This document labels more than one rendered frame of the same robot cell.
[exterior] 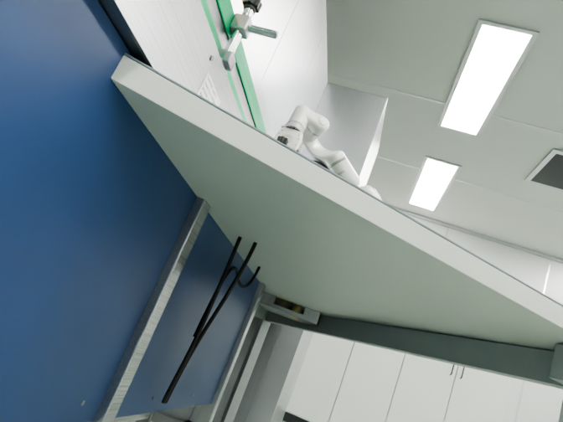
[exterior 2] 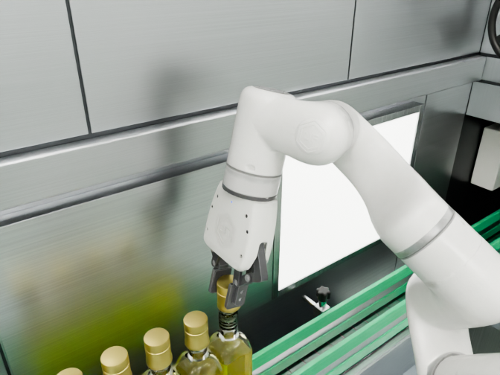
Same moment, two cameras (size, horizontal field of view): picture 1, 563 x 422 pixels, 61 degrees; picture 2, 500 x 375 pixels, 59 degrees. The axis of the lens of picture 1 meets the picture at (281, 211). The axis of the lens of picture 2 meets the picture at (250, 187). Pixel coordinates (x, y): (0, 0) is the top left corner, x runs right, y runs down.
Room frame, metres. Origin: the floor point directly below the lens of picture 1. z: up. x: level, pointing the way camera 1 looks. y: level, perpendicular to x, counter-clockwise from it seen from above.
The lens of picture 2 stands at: (1.33, -0.27, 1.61)
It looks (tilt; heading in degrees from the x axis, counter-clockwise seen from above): 27 degrees down; 40
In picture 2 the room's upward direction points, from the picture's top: straight up
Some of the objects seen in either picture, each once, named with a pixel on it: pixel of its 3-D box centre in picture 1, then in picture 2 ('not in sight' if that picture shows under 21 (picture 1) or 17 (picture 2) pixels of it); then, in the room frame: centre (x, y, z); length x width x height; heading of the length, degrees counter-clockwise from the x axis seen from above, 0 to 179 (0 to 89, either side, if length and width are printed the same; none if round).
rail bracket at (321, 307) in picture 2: not in sight; (314, 309); (1.97, 0.10, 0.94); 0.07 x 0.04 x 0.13; 77
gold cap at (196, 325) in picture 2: not in sight; (196, 330); (1.63, 0.09, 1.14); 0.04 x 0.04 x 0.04
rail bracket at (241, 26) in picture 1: (252, 35); not in sight; (0.65, 0.14, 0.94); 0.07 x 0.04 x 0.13; 77
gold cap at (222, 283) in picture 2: not in sight; (228, 293); (1.69, 0.08, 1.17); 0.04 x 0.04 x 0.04
